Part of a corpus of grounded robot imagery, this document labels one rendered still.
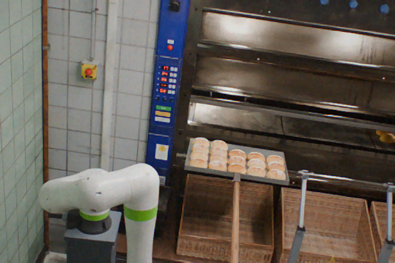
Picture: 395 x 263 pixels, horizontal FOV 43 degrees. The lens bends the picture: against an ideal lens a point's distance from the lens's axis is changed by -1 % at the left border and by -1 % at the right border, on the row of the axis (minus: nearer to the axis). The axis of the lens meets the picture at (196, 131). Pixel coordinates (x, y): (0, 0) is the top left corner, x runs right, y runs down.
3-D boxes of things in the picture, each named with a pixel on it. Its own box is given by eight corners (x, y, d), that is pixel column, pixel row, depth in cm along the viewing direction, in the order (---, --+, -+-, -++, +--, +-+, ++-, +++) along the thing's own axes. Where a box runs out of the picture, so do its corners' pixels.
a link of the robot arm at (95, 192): (31, 184, 197) (78, 176, 153) (70, 175, 206) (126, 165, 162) (37, 217, 197) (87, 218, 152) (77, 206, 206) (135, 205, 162)
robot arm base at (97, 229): (44, 229, 205) (44, 217, 202) (54, 208, 218) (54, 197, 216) (108, 236, 206) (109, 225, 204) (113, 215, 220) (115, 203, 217)
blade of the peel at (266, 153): (288, 185, 265) (289, 181, 263) (184, 169, 266) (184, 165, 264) (283, 152, 297) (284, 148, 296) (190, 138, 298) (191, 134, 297)
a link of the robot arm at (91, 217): (67, 208, 209) (67, 169, 201) (102, 199, 218) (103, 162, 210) (79, 226, 200) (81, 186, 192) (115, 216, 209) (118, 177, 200)
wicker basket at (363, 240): (271, 220, 337) (279, 185, 325) (355, 233, 337) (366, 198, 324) (276, 270, 294) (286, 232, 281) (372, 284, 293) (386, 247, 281)
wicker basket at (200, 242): (181, 207, 337) (186, 172, 325) (265, 219, 338) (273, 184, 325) (174, 255, 294) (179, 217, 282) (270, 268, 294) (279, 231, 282)
